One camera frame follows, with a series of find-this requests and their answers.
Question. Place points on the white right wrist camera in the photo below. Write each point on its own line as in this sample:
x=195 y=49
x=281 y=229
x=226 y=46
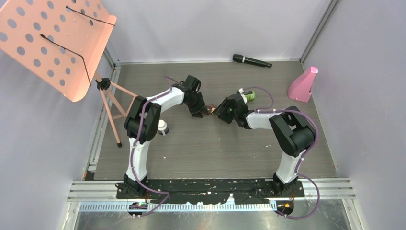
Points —
x=241 y=92

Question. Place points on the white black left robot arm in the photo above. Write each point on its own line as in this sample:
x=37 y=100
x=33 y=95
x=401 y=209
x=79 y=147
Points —
x=143 y=121

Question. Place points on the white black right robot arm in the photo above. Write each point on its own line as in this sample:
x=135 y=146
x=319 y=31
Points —
x=295 y=133

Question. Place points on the white capped pill bottle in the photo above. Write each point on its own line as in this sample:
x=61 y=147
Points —
x=163 y=128

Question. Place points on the brown translucent pill container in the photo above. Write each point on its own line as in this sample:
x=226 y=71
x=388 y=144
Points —
x=211 y=109

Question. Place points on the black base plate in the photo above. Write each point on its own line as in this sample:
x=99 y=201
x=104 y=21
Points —
x=208 y=191

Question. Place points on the pink music stand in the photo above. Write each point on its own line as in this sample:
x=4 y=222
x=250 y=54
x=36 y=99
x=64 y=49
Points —
x=62 y=42

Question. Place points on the pink wedge object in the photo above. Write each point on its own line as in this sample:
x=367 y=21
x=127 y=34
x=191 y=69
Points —
x=301 y=88

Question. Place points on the black microphone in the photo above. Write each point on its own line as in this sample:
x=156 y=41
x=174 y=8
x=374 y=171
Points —
x=243 y=59

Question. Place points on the green black pill bottle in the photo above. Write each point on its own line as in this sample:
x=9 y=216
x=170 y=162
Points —
x=250 y=95

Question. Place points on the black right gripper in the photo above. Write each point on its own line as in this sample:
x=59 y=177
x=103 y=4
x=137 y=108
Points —
x=221 y=110

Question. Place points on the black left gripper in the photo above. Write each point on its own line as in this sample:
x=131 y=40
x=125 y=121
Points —
x=196 y=111

